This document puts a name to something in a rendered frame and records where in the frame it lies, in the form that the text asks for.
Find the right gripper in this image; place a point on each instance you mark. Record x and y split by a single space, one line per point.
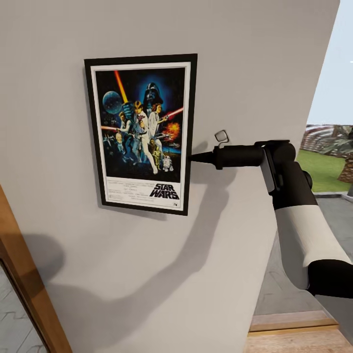
228 156

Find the poster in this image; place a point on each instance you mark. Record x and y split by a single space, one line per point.
142 112

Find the door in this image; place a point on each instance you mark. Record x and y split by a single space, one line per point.
28 321

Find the fixed window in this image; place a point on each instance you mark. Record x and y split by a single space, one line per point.
326 153

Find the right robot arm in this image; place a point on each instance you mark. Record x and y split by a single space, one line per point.
311 256

